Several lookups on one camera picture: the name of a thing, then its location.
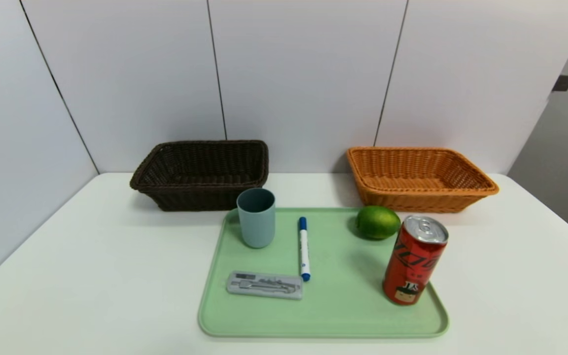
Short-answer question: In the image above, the blue-grey plastic cup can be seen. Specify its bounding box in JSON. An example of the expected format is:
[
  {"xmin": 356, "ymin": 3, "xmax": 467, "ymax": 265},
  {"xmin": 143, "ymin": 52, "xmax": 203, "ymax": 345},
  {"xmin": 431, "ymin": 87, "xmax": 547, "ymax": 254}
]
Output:
[{"xmin": 236, "ymin": 188, "xmax": 276, "ymax": 249}]

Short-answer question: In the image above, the green lime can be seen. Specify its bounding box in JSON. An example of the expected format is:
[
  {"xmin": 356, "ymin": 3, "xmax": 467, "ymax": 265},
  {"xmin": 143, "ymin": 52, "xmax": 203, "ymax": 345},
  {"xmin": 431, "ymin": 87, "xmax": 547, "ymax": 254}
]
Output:
[{"xmin": 355, "ymin": 206, "xmax": 401, "ymax": 241}]

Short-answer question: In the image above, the red soda can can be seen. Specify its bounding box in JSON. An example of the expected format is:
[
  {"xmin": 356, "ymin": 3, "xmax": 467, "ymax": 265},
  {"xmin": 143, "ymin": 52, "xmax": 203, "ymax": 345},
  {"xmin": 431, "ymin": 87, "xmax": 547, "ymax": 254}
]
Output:
[{"xmin": 383, "ymin": 215, "xmax": 449, "ymax": 306}]

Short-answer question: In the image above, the dark brown wicker basket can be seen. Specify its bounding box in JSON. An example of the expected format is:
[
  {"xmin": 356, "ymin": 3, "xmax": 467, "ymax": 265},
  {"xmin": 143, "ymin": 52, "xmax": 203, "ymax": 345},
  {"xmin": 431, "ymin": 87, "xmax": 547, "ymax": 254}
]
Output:
[{"xmin": 130, "ymin": 140, "xmax": 269, "ymax": 212}]

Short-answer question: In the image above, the orange wicker basket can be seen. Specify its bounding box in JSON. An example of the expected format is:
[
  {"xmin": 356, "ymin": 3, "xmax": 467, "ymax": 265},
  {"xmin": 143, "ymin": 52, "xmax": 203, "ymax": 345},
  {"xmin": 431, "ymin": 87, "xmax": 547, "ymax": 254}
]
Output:
[{"xmin": 347, "ymin": 146, "xmax": 499, "ymax": 213}]

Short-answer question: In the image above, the white marker with blue cap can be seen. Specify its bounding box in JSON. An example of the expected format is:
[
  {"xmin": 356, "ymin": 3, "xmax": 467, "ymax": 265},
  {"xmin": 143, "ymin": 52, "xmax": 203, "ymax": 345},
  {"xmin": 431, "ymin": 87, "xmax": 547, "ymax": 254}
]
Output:
[{"xmin": 298, "ymin": 216, "xmax": 311, "ymax": 282}]

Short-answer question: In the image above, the silver drawing compass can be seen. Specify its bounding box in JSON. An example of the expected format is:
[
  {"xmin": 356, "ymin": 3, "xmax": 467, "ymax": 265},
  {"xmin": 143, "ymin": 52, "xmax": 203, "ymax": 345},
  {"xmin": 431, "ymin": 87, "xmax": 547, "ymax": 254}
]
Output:
[{"xmin": 237, "ymin": 279, "xmax": 298, "ymax": 295}]

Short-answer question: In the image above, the clear plastic compass case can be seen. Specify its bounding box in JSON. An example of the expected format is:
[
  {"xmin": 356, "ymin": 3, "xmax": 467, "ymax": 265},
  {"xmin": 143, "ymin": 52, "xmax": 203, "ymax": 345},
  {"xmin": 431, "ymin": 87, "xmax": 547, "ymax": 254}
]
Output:
[{"xmin": 226, "ymin": 271, "xmax": 304, "ymax": 300}]

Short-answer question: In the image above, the light green plastic tray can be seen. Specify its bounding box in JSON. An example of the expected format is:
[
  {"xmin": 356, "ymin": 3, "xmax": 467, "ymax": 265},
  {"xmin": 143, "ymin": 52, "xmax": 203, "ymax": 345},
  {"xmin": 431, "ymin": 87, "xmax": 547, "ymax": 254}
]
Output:
[{"xmin": 198, "ymin": 207, "xmax": 450, "ymax": 339}]

